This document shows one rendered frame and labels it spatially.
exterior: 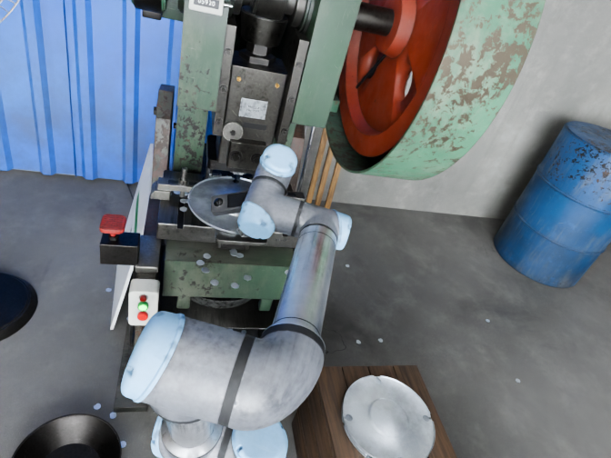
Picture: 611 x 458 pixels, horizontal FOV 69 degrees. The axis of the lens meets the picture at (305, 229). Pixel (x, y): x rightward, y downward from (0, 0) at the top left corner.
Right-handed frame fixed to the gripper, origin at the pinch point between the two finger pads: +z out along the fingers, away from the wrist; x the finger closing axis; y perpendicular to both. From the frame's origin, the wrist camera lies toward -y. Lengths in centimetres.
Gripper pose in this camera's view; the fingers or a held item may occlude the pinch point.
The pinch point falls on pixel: (239, 232)
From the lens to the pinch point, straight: 120.6
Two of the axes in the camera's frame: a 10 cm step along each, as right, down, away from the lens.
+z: -3.1, 4.5, 8.4
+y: 9.5, 0.6, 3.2
